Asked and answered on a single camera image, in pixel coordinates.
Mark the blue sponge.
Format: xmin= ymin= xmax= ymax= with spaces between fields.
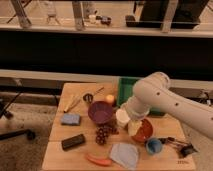
xmin=61 ymin=114 xmax=80 ymax=125

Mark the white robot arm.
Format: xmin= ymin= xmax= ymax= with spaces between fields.
xmin=123 ymin=72 xmax=213 ymax=139

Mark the blue cup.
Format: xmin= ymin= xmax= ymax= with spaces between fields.
xmin=145 ymin=138 xmax=163 ymax=155

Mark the orange carrot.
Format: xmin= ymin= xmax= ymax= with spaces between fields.
xmin=85 ymin=154 xmax=112 ymax=167

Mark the metal measuring cup wooden handle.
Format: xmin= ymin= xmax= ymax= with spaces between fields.
xmin=83 ymin=87 xmax=103 ymax=104

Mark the white cup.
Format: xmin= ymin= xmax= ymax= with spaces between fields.
xmin=116 ymin=109 xmax=130 ymax=128

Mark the purple bowl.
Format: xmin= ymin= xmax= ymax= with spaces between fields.
xmin=88 ymin=101 xmax=113 ymax=124

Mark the black rectangular block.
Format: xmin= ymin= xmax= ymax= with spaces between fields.
xmin=61 ymin=134 xmax=86 ymax=150

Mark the orange ball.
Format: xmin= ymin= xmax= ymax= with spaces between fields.
xmin=105 ymin=94 xmax=115 ymax=105

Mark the bunch of dark grapes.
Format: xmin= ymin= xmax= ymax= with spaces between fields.
xmin=95 ymin=124 xmax=118 ymax=145

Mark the green plastic tray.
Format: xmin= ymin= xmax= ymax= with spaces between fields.
xmin=117 ymin=77 xmax=165 ymax=117

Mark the light blue cloth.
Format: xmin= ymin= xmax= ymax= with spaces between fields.
xmin=109 ymin=143 xmax=139 ymax=171

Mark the black chair base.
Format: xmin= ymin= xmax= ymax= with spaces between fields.
xmin=0 ymin=93 xmax=36 ymax=141

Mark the black cable clutter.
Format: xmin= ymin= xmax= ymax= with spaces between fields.
xmin=160 ymin=137 xmax=197 ymax=158

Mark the red bowl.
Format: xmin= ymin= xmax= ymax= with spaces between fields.
xmin=133 ymin=119 xmax=153 ymax=143

